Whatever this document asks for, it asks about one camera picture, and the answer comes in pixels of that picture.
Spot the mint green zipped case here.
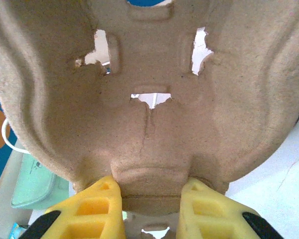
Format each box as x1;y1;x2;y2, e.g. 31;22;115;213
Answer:
11;151;73;210

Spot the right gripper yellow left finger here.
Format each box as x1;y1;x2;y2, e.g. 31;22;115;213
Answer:
19;175;127;239

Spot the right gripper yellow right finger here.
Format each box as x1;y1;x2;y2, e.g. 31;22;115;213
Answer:
176;176;285;239

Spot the brown pulp cup carrier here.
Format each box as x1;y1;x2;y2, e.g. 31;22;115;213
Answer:
0;0;299;239

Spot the blue wet wipes packet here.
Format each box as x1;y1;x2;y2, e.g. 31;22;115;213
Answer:
9;222;30;239

